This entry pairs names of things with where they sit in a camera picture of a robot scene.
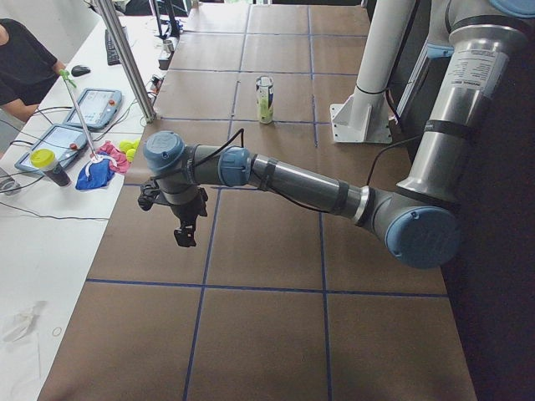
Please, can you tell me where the person in black shirt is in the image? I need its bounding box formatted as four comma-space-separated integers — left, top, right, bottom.
1, 18, 66, 122

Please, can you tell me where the near blue teach pendant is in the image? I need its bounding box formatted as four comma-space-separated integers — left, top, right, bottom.
14, 124, 87, 174

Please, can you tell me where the blue cloth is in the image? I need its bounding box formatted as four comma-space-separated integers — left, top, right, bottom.
75, 161, 115, 190

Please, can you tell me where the yellow lid drink cup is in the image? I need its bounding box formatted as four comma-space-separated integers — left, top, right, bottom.
30, 149, 71, 187

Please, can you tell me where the far blue teach pendant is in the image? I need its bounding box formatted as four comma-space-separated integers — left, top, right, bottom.
71, 88, 122, 131

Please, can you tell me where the silver aluminium frame post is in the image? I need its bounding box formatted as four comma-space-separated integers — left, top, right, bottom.
95, 0, 156, 124

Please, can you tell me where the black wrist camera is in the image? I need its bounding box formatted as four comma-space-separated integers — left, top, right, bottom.
137, 180, 161, 211

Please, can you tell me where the black keyboard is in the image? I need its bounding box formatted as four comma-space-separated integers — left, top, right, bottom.
104, 30, 120, 66

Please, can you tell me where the black computer mouse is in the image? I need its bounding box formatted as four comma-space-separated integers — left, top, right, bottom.
70, 65, 91, 77

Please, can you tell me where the small silver metal cup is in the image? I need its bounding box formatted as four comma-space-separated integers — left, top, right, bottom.
162, 39, 175, 53

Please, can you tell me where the crumpled clear plastic wrap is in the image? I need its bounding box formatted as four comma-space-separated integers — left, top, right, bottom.
1, 301, 48, 343

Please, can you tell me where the blue teach pendant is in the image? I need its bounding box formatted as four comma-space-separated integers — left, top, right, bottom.
14, 124, 87, 174
71, 88, 122, 131

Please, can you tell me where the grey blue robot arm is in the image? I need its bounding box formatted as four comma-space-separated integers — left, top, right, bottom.
138, 1, 534, 269

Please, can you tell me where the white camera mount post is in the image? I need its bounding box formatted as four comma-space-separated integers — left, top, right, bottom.
330, 0, 416, 144

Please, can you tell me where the green handled reacher grabber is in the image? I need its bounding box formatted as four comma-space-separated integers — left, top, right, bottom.
59, 69, 103, 164

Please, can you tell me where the pink cloth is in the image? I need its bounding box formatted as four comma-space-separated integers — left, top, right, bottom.
98, 140, 130, 175

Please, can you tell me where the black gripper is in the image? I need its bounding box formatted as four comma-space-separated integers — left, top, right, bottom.
171, 187, 208, 247

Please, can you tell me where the clear tennis ball can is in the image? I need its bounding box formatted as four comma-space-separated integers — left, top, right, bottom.
256, 75, 274, 124

